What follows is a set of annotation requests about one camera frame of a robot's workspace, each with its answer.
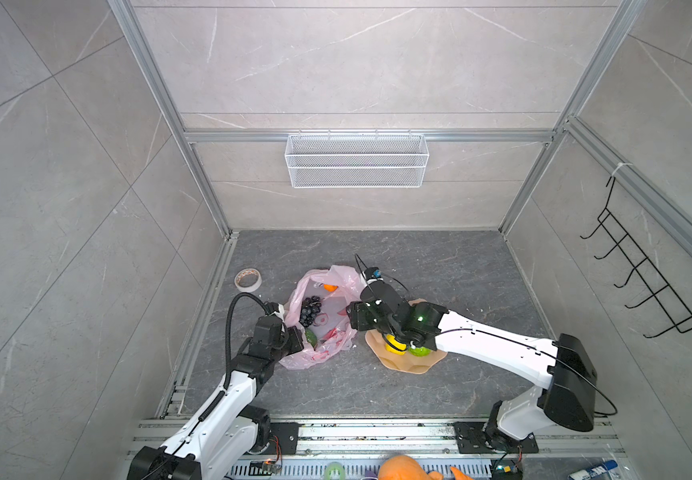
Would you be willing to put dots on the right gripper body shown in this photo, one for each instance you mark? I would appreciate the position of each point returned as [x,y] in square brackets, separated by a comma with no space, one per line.
[366,320]

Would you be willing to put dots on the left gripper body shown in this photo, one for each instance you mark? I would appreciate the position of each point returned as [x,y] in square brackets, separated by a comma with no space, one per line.
[283,342]

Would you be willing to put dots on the dark green fake avocado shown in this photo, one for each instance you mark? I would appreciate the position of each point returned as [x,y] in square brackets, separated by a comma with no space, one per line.
[312,338]

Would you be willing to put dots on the black fake grapes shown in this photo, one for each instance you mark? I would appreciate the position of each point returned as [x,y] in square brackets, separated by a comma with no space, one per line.
[310,309]

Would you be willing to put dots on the pink plastic bag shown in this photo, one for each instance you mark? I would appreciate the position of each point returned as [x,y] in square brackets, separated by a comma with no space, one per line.
[332,326]

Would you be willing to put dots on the green fake fruit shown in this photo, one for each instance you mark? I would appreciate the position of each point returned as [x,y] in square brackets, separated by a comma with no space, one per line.
[419,351]

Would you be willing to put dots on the pink scalloped bowl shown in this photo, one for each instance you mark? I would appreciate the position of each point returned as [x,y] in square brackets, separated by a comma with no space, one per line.
[406,363]

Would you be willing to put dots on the yellow fake lemon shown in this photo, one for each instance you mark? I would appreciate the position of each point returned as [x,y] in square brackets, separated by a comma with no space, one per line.
[394,346]

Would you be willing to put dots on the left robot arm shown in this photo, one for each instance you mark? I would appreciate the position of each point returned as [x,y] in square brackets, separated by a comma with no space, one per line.
[227,425]

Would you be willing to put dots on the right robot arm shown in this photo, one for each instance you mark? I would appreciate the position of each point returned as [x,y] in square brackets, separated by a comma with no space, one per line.
[563,378]

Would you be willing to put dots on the masking tape roll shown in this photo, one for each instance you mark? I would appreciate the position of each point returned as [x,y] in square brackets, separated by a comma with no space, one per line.
[248,280]

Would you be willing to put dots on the green tape roll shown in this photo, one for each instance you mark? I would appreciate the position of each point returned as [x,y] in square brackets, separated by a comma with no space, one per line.
[335,471]

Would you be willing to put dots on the orange plush toy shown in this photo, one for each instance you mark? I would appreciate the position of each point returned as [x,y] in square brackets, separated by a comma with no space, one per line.
[403,467]

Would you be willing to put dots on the blue white tube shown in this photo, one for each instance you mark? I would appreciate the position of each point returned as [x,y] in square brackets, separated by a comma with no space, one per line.
[594,472]

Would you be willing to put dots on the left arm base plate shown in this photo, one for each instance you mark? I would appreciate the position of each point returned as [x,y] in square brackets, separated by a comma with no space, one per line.
[277,437]

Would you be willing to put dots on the white wire mesh basket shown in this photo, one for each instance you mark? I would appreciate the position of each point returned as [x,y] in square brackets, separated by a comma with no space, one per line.
[318,161]

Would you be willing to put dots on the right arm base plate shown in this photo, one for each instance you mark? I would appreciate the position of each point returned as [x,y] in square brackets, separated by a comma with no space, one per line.
[479,438]

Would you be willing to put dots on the black wire hook rack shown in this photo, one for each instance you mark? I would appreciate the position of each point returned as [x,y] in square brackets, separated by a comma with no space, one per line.
[642,267]

